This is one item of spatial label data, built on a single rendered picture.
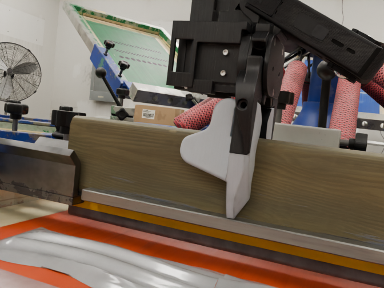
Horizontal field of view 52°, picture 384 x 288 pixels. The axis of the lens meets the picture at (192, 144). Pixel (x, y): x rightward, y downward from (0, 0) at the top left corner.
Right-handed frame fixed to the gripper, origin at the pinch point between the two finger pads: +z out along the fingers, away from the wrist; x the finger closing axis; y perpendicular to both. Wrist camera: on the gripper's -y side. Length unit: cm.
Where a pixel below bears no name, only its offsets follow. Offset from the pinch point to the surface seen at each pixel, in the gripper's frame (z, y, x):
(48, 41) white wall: -86, 380, -398
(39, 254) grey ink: 4.9, 12.8, 9.9
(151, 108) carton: -10, 200, -368
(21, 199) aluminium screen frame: 4.8, 25.4, -1.1
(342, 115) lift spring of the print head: -10, -6, -50
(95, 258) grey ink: 4.7, 8.9, 8.6
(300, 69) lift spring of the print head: -20, 5, -64
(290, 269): 5.3, -4.0, -0.7
